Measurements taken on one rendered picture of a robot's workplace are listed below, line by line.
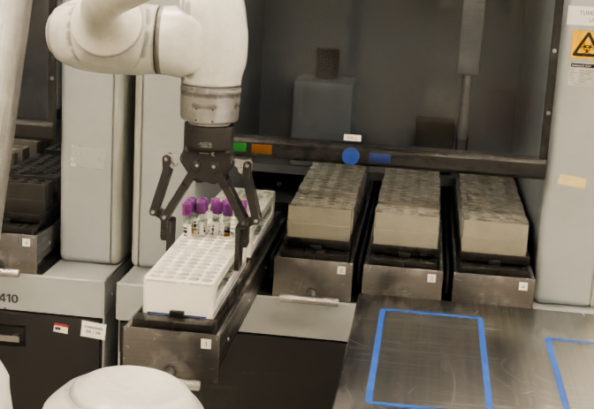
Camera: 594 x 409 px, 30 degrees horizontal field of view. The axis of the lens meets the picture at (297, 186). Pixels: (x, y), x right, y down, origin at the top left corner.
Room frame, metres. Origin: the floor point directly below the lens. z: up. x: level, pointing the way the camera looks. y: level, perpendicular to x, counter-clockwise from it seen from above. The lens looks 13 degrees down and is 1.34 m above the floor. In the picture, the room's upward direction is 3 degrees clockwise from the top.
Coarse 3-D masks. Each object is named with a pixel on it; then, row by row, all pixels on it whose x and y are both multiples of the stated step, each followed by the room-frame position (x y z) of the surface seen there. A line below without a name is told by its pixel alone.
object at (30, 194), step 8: (8, 184) 1.95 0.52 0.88; (16, 184) 1.95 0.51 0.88; (24, 184) 1.95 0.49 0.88; (32, 184) 1.95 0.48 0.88; (40, 184) 1.95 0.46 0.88; (48, 184) 1.96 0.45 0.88; (8, 192) 1.95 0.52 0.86; (16, 192) 1.95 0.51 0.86; (24, 192) 1.95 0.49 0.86; (32, 192) 1.95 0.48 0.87; (40, 192) 1.94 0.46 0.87; (48, 192) 1.96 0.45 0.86; (8, 200) 1.95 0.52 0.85; (16, 200) 1.95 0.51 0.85; (24, 200) 1.95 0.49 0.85; (32, 200) 1.95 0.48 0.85; (40, 200) 1.94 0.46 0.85; (48, 200) 1.96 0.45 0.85; (8, 208) 1.95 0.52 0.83; (16, 208) 1.95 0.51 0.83; (24, 208) 1.95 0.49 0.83; (32, 208) 1.95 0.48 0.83; (40, 208) 1.94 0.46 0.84
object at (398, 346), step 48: (384, 336) 1.42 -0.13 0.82; (432, 336) 1.43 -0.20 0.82; (480, 336) 1.44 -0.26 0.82; (528, 336) 1.45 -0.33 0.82; (576, 336) 1.47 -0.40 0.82; (384, 384) 1.25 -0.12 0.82; (432, 384) 1.26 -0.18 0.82; (480, 384) 1.27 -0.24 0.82; (528, 384) 1.28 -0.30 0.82; (576, 384) 1.29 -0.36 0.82
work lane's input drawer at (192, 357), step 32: (256, 256) 1.81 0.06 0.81; (256, 288) 1.75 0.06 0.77; (160, 320) 1.44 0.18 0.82; (192, 320) 1.45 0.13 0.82; (224, 320) 1.50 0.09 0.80; (128, 352) 1.44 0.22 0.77; (160, 352) 1.43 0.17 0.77; (192, 352) 1.43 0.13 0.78; (224, 352) 1.46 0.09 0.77; (192, 384) 1.38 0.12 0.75
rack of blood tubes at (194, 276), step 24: (192, 240) 1.68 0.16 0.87; (216, 240) 1.69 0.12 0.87; (168, 264) 1.55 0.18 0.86; (192, 264) 1.57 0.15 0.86; (216, 264) 1.56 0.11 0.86; (144, 288) 1.47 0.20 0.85; (168, 288) 1.47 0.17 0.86; (192, 288) 1.46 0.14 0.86; (216, 288) 1.48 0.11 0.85; (144, 312) 1.47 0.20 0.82; (168, 312) 1.47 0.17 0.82; (192, 312) 1.46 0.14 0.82; (216, 312) 1.49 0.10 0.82
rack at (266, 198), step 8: (240, 192) 2.05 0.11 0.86; (256, 192) 2.06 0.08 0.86; (264, 192) 2.06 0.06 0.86; (272, 192) 2.06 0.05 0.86; (264, 200) 1.99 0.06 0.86; (272, 200) 2.03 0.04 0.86; (248, 208) 1.91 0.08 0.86; (264, 208) 1.93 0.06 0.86; (272, 208) 2.04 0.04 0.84; (208, 216) 1.85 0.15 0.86; (232, 216) 1.86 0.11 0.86; (264, 216) 2.02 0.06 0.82; (272, 216) 2.04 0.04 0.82; (208, 224) 1.79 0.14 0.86; (232, 224) 1.81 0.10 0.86; (256, 224) 1.84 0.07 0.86; (264, 224) 1.95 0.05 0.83; (256, 232) 1.95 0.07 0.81; (264, 232) 1.94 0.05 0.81; (256, 240) 1.85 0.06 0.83; (248, 248) 1.78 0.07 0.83; (248, 256) 1.78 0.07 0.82
